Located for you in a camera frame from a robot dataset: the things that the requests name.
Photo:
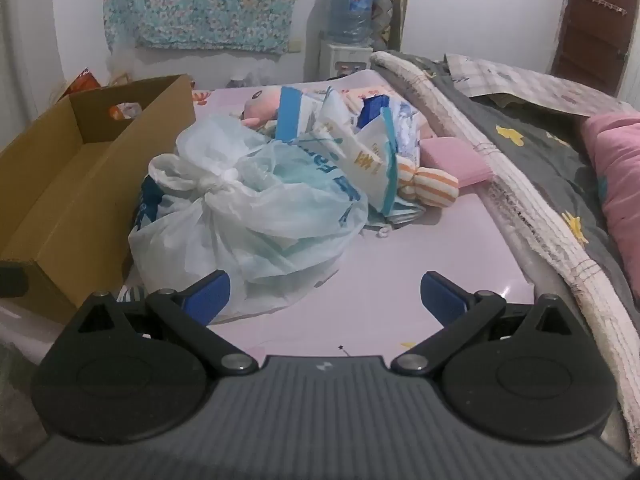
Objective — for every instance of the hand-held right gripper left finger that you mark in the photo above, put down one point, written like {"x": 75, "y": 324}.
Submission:
{"x": 207, "y": 291}

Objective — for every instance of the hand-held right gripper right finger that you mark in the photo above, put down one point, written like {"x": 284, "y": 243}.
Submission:
{"x": 442, "y": 297}

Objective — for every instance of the white plastic bag blue print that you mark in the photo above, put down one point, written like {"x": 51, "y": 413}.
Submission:
{"x": 240, "y": 225}

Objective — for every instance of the brown cardboard box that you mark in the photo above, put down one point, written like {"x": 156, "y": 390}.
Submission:
{"x": 55, "y": 195}

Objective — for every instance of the pink printed mat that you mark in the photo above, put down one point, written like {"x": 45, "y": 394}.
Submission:
{"x": 360, "y": 280}

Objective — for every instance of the orange striped plush toy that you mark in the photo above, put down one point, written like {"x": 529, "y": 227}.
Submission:
{"x": 432, "y": 182}

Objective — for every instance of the pink sponge cloth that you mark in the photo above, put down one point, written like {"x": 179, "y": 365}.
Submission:
{"x": 455, "y": 160}

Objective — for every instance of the white tissue packet gold print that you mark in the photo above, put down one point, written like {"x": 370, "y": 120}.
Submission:
{"x": 360, "y": 160}

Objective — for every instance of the grey quilt yellow stars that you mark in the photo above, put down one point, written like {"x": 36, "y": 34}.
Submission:
{"x": 545, "y": 160}

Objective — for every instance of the pink plush toy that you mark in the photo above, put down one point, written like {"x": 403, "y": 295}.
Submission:
{"x": 257, "y": 107}

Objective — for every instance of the white tissue packet blue edges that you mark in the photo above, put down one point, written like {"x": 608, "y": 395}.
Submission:
{"x": 297, "y": 115}

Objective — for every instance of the blue and white wipes packet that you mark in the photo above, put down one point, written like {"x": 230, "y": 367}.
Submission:
{"x": 374, "y": 109}

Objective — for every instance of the red snack bag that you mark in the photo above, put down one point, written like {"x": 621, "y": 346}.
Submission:
{"x": 82, "y": 82}

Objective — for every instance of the pink pillow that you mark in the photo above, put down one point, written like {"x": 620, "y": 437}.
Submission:
{"x": 617, "y": 170}

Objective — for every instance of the checked cloth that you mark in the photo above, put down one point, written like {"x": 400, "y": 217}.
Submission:
{"x": 525, "y": 82}

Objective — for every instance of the white water dispenser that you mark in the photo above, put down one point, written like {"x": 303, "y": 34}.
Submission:
{"x": 342, "y": 60}

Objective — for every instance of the woven patterned bag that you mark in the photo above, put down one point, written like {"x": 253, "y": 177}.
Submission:
{"x": 392, "y": 15}

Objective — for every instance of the teal floral cloth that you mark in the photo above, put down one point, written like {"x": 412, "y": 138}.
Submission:
{"x": 200, "y": 0}

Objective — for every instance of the brown door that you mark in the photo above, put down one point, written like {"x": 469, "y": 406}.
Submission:
{"x": 595, "y": 35}

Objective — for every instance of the metal hook rack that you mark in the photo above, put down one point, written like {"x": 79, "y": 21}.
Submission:
{"x": 602, "y": 2}

